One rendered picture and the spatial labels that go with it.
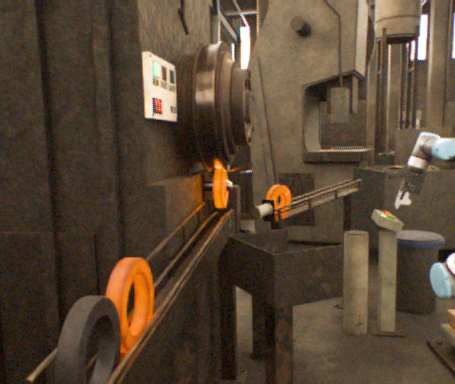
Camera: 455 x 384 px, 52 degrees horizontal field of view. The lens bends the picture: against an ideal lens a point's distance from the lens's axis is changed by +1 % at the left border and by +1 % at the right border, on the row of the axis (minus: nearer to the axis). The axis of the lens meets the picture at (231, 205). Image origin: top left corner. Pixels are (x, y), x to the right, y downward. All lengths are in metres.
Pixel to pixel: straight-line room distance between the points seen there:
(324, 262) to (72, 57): 0.89
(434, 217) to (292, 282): 2.86
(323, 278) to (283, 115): 3.35
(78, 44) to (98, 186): 0.40
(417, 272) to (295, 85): 2.27
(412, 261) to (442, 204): 1.21
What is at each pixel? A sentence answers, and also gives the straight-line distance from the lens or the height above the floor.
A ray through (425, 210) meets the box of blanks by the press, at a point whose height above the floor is 0.43.
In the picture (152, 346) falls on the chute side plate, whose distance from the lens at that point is 0.96.
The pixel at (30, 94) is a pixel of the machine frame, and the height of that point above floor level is 1.13.
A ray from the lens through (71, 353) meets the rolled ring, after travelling 0.73.
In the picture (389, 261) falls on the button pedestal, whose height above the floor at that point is 0.38.
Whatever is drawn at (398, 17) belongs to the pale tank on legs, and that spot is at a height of 3.35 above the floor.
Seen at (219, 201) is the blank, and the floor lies 0.77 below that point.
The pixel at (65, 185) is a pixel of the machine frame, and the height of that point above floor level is 0.87.
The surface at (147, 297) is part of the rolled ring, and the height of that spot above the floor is 0.67.
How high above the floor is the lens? 0.99
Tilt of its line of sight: 8 degrees down
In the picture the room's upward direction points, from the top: 1 degrees counter-clockwise
